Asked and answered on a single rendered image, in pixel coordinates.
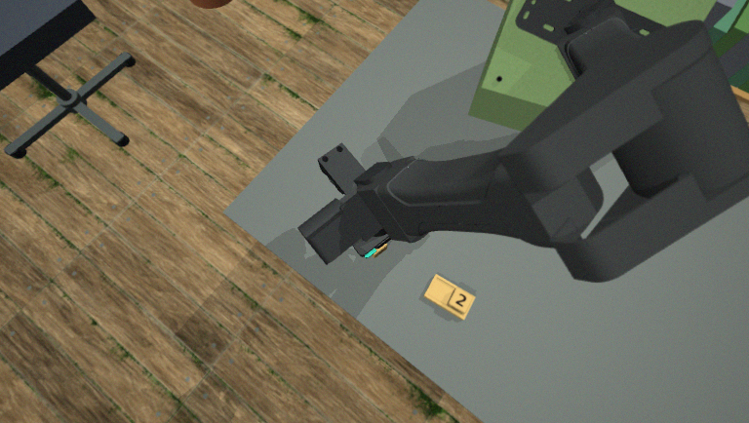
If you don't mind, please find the tan wooden tray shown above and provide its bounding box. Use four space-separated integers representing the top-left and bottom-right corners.
423 274 475 320

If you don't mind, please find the tan wooden number cube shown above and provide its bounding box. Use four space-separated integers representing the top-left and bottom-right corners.
447 288 474 315
372 244 387 258

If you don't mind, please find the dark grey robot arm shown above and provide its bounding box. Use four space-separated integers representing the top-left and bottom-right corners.
297 0 749 283

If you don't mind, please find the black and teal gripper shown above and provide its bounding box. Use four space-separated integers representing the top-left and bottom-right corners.
353 228 391 258

